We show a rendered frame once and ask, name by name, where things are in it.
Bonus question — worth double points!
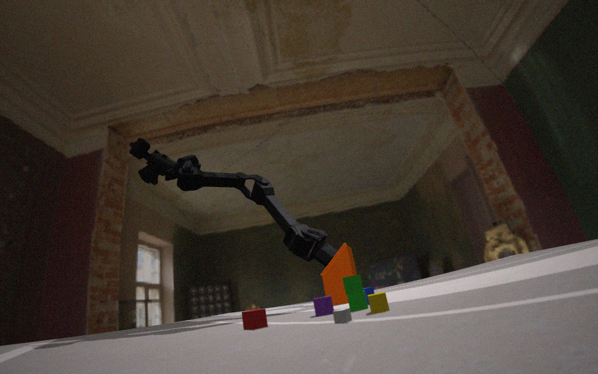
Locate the yellow block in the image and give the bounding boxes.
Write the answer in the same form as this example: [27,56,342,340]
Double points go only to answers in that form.
[368,292,389,314]

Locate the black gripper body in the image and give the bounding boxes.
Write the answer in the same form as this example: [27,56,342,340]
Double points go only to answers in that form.
[130,138,168,174]

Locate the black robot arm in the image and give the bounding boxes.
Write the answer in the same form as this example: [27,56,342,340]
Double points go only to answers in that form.
[138,154,338,267]

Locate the purple block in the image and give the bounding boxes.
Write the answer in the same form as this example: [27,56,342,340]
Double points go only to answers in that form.
[313,296,334,317]

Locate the blue block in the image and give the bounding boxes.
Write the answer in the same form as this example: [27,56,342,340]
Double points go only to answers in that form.
[363,287,374,305]

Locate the green block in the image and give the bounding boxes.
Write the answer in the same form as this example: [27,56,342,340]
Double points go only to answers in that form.
[343,274,363,295]
[347,291,368,312]

